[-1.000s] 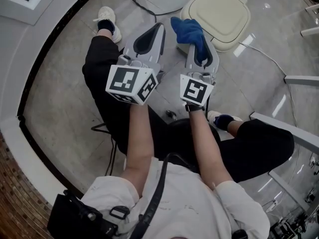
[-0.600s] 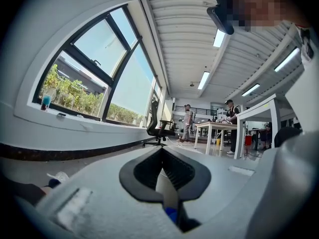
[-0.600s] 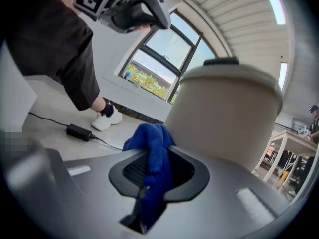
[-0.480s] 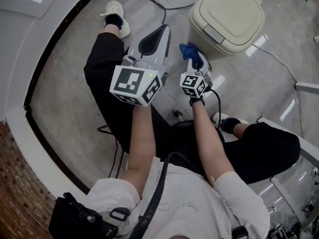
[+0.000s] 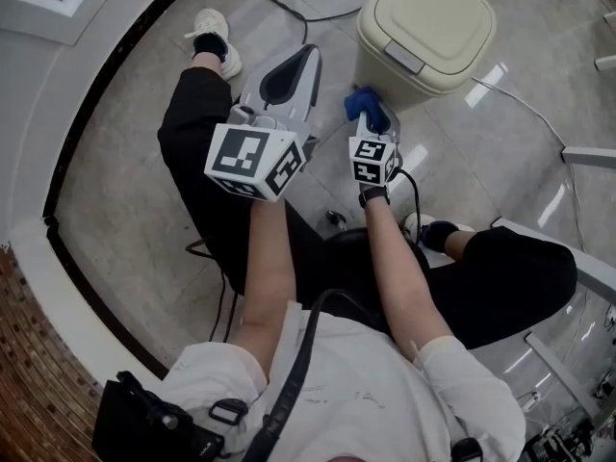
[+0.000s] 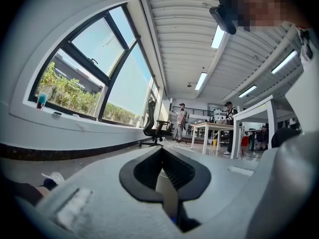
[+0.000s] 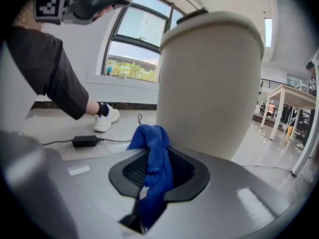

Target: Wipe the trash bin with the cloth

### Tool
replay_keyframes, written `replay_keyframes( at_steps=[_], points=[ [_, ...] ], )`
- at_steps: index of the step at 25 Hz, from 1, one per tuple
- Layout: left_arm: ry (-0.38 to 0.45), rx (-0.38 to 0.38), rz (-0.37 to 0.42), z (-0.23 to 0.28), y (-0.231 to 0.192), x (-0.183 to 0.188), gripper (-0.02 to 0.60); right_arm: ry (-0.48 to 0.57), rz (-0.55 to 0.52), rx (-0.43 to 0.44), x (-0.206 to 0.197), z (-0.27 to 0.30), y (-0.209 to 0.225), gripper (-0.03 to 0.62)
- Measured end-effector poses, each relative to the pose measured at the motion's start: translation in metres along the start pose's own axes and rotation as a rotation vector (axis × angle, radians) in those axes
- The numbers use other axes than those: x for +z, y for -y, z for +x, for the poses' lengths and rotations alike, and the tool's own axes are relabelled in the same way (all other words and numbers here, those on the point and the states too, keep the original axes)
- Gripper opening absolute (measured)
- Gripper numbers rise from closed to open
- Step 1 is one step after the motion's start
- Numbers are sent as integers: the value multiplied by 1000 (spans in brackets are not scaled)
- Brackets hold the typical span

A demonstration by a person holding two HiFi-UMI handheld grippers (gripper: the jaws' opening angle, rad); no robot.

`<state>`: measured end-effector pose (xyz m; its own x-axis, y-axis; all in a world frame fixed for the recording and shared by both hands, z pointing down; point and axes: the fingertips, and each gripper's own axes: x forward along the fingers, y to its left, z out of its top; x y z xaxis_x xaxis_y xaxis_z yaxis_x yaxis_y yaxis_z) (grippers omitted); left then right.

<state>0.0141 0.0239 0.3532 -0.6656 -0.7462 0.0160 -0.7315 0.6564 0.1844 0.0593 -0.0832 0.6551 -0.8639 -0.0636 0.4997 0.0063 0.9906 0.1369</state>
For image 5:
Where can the person's left forearm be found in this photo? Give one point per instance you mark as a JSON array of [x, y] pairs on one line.
[[269, 282]]

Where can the person's black trousers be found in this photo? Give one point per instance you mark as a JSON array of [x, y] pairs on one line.
[[202, 128]]

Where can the person's white shirt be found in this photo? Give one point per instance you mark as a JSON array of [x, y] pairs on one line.
[[361, 402]]

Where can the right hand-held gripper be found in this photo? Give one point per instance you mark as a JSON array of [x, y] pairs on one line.
[[370, 159]]

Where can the white curved window ledge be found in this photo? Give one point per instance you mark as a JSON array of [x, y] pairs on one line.
[[38, 89]]

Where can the person's right white shoe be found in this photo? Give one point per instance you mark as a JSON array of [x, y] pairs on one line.
[[414, 222]]

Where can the white table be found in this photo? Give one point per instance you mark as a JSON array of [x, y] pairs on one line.
[[553, 253]]

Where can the person's left white shoe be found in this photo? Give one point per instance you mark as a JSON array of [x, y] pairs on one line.
[[212, 22]]

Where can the beige plastic trash bin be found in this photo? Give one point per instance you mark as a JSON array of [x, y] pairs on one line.
[[433, 17]]

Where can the person's right forearm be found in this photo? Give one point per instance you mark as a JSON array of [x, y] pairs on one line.
[[399, 282]]

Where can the dark wristwatch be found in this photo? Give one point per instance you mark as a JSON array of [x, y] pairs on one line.
[[374, 195]]

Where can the blue cloth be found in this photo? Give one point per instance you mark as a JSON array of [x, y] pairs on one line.
[[361, 101]]

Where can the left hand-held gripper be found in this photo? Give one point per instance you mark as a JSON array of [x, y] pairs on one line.
[[240, 154]]

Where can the black stool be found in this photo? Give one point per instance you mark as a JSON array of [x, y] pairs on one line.
[[366, 248]]

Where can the black chest-mounted device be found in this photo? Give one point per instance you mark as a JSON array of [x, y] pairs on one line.
[[130, 421]]

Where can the person's white shoe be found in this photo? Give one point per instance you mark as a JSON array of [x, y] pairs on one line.
[[414, 222], [212, 22]]

